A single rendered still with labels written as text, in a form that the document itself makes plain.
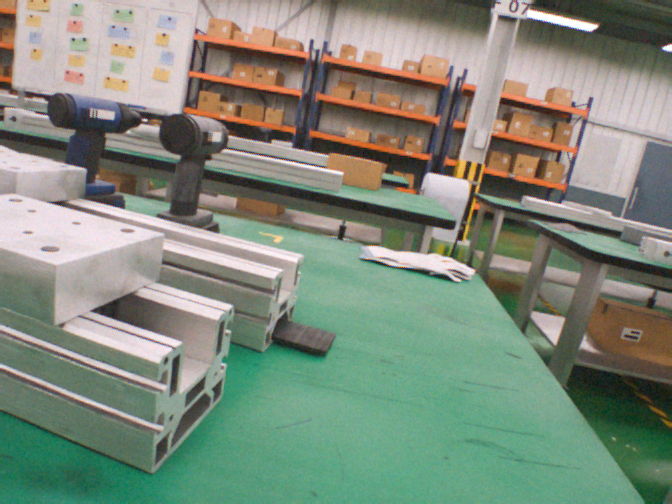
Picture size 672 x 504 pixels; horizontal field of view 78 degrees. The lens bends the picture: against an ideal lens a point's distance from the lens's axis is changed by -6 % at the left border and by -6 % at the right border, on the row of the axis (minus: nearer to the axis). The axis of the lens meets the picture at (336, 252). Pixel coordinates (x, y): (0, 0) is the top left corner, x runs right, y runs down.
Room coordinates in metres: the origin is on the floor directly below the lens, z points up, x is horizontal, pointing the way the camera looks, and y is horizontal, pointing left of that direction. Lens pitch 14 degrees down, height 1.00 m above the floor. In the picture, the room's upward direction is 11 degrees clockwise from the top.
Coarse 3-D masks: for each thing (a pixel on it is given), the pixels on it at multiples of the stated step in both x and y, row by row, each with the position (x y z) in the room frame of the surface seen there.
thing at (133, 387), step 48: (144, 288) 0.31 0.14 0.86; (0, 336) 0.24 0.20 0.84; (48, 336) 0.23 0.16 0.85; (96, 336) 0.23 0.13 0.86; (144, 336) 0.24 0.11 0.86; (192, 336) 0.29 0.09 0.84; (0, 384) 0.24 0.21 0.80; (48, 384) 0.24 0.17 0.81; (96, 384) 0.23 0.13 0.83; (144, 384) 0.23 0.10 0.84; (192, 384) 0.26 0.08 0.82; (96, 432) 0.23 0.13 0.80; (144, 432) 0.22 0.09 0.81
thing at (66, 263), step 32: (0, 224) 0.27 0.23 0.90; (32, 224) 0.29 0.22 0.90; (64, 224) 0.30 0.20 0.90; (96, 224) 0.32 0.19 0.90; (0, 256) 0.23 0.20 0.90; (32, 256) 0.23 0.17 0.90; (64, 256) 0.24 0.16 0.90; (96, 256) 0.26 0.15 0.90; (128, 256) 0.29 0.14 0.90; (160, 256) 0.33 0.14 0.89; (0, 288) 0.23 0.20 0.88; (32, 288) 0.23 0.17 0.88; (64, 288) 0.23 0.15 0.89; (96, 288) 0.26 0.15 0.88; (128, 288) 0.29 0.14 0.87; (64, 320) 0.23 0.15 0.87
